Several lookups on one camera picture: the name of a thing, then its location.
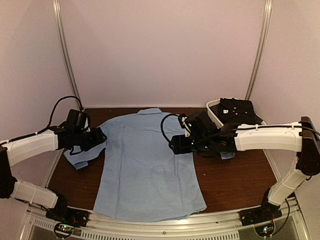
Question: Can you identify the front aluminium rail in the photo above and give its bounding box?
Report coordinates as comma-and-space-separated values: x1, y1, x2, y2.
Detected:
24, 196, 311, 240

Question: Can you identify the black folded shirt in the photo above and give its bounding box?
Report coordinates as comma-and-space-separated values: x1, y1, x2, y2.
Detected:
217, 98, 257, 125

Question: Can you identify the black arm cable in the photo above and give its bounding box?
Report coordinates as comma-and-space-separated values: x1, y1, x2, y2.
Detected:
34, 96, 85, 136
160, 112, 186, 146

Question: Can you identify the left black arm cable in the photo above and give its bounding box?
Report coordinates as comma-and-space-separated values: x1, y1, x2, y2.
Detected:
34, 96, 85, 136

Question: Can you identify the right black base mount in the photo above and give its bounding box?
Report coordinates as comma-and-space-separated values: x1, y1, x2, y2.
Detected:
239, 206, 282, 226

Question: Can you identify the aluminium frame post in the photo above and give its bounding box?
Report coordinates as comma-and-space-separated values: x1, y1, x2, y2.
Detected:
52, 0, 81, 100
245, 0, 273, 100

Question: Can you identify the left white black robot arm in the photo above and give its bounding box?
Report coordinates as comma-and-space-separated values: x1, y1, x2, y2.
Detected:
0, 109, 107, 222

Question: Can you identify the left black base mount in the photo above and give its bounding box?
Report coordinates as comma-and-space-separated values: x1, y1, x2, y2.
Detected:
45, 207, 90, 228

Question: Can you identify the right aluminium frame post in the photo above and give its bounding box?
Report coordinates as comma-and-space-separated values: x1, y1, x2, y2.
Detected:
245, 0, 273, 100

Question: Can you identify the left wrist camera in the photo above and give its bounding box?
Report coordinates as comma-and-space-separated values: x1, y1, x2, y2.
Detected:
83, 119, 91, 132

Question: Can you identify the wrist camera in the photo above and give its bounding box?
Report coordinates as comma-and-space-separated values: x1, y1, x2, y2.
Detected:
83, 119, 91, 132
178, 113, 191, 137

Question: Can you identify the left aluminium frame post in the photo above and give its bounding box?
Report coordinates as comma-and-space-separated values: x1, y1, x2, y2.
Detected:
52, 0, 81, 100

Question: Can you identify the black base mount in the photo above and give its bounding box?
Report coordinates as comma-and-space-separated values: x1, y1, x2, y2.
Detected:
239, 206, 282, 226
45, 207, 90, 228

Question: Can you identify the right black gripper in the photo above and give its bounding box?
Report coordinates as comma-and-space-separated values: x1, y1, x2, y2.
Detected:
169, 134, 212, 155

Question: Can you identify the light blue long sleeve shirt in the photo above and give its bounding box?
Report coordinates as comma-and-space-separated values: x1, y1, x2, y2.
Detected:
63, 107, 236, 223

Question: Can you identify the white plastic basket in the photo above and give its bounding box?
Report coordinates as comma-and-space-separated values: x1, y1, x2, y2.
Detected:
206, 98, 263, 128

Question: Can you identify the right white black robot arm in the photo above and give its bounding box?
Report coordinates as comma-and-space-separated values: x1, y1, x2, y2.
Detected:
166, 112, 320, 221

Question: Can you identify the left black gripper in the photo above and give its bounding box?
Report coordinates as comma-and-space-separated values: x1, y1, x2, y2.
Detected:
74, 127, 107, 152

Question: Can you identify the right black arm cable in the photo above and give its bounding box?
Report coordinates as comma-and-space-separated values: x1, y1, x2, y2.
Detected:
160, 112, 186, 146

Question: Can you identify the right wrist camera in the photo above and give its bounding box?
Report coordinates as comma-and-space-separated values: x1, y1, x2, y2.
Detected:
178, 113, 191, 137

